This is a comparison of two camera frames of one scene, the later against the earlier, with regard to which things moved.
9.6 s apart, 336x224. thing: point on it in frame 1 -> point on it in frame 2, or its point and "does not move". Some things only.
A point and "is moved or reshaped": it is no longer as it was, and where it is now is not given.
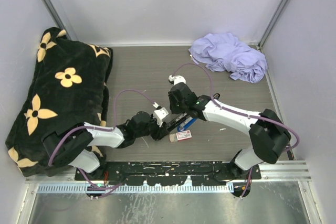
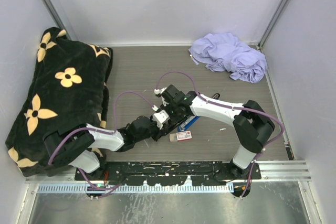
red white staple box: (180, 136) does not move
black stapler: (182, 100) is moved or reshaped
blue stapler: (186, 123) does not move
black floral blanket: (69, 86) does not move
